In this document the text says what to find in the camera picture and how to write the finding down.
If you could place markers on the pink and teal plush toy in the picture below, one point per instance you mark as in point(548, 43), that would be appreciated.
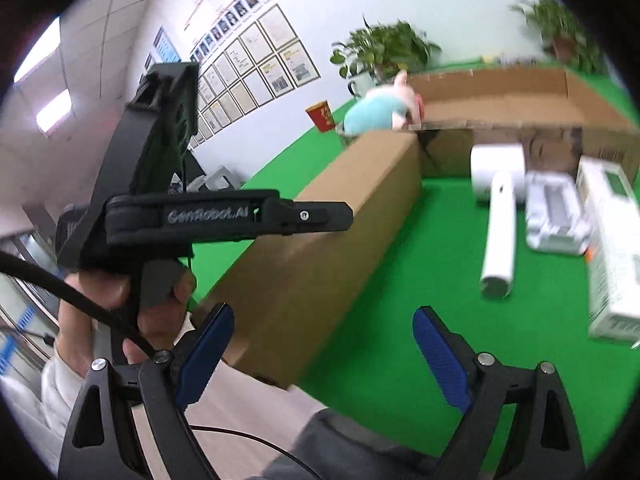
point(377, 107)

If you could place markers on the ceiling light panel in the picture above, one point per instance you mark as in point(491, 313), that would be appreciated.
point(52, 110)
point(37, 50)

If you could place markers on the red paper cup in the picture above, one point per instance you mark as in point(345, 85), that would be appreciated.
point(320, 116)

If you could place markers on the long closed cardboard box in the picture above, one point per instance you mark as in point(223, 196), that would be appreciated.
point(325, 240)

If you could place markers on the large cardboard box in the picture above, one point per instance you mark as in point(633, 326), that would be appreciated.
point(500, 100)

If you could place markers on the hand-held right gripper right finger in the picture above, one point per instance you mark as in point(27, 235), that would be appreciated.
point(440, 360)

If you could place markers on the potted green plant brown pot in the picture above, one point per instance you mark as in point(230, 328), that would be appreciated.
point(562, 30)

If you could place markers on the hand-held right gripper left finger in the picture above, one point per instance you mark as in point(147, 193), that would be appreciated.
point(206, 355)

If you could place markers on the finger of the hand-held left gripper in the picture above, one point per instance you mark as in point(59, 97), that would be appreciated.
point(310, 216)

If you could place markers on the wall of framed certificates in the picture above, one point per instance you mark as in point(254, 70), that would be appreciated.
point(250, 70)

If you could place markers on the white hair dryer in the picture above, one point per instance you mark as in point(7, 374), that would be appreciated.
point(500, 220)

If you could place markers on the blue wall poster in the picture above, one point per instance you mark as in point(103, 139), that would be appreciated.
point(166, 46)

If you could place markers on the white plastic tray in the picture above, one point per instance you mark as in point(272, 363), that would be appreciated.
point(555, 215)

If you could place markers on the row of portrait photos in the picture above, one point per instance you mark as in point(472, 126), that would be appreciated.
point(240, 10)

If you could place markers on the potted green plant white pot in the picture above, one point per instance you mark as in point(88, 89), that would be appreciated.
point(382, 50)

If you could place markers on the white medicine box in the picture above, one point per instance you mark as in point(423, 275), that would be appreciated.
point(612, 240)

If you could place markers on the person's left hand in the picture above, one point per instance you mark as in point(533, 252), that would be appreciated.
point(102, 292)

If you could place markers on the person's left forearm white sleeve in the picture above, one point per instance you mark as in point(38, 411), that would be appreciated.
point(57, 400)

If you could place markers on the person's grey trouser leg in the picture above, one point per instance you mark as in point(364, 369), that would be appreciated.
point(360, 447)

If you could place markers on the green table cloth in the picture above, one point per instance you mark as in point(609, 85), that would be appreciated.
point(400, 270)

